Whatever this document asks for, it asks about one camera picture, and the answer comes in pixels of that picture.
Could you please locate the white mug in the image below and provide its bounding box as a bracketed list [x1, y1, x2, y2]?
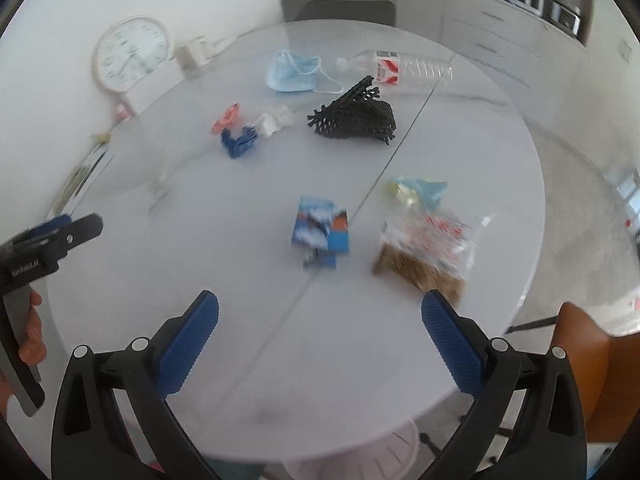
[177, 36, 213, 68]

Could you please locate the orange chair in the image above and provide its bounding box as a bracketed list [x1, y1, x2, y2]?
[505, 302, 640, 443]

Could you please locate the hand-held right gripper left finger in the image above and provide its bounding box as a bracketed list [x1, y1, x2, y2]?
[51, 290, 221, 480]

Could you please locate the dark picture frame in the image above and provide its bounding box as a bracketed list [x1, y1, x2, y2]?
[545, 0, 582, 36]

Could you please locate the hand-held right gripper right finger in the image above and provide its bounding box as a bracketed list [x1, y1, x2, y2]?
[421, 290, 588, 480]

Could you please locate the white box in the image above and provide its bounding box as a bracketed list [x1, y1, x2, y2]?
[127, 62, 183, 111]

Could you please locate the light blue yellow wrapper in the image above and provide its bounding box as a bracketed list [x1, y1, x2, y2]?
[385, 176, 448, 210]

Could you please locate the clear plastic bottle red label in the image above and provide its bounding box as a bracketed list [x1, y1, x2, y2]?
[336, 50, 455, 86]

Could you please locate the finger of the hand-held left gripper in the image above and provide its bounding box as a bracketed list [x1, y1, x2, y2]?
[50, 213, 104, 256]
[22, 214, 73, 239]

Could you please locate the clear bag with brown contents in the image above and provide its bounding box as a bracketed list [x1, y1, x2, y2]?
[372, 209, 493, 306]

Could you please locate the white tissue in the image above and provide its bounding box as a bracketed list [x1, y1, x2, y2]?
[252, 106, 296, 137]

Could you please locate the black foam net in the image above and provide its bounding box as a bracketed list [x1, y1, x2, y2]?
[307, 76, 397, 146]

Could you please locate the crushed blue carton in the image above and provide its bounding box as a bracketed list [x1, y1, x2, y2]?
[291, 196, 349, 271]

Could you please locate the white round wall clock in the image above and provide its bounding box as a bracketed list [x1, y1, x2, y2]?
[91, 16, 175, 95]

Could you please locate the white paper sheet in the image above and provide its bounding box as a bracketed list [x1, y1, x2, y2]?
[52, 147, 113, 213]

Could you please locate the blue face mask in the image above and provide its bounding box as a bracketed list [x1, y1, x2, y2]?
[266, 50, 343, 95]

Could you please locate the person's left hand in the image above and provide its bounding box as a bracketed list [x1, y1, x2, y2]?
[17, 290, 46, 366]

